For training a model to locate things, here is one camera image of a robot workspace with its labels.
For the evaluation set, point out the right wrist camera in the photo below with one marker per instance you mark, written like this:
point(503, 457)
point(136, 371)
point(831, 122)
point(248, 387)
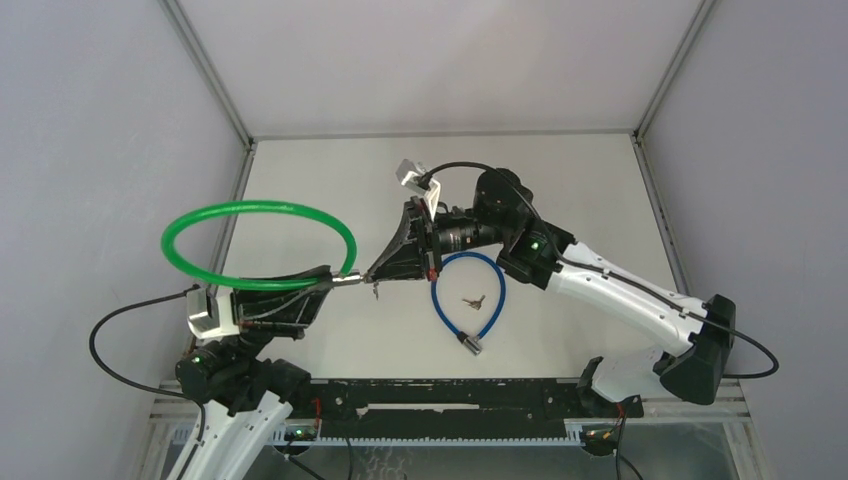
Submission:
point(415, 177)

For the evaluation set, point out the blue cable lock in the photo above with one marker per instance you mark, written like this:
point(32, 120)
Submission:
point(494, 289)

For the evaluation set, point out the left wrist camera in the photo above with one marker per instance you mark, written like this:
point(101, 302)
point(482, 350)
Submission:
point(211, 317)

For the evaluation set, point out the blue lock keys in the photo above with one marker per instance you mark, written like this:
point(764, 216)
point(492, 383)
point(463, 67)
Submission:
point(475, 304)

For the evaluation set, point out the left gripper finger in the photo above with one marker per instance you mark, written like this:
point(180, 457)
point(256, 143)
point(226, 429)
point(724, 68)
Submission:
point(278, 277)
point(318, 293)

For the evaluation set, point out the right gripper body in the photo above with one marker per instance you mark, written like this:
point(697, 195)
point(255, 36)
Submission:
point(452, 233)

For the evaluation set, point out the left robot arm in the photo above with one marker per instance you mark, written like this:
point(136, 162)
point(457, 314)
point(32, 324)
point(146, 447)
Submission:
point(244, 399)

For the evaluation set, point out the white cable duct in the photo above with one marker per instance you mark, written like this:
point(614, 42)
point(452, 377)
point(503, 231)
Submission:
point(279, 437)

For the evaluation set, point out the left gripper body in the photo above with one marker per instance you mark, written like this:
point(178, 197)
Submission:
point(271, 329)

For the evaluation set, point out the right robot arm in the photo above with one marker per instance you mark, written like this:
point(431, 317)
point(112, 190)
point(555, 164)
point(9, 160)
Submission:
point(692, 337)

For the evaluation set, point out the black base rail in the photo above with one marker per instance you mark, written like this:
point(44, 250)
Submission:
point(454, 409)

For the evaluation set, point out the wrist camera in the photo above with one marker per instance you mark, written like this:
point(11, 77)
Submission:
point(211, 317)
point(415, 177)

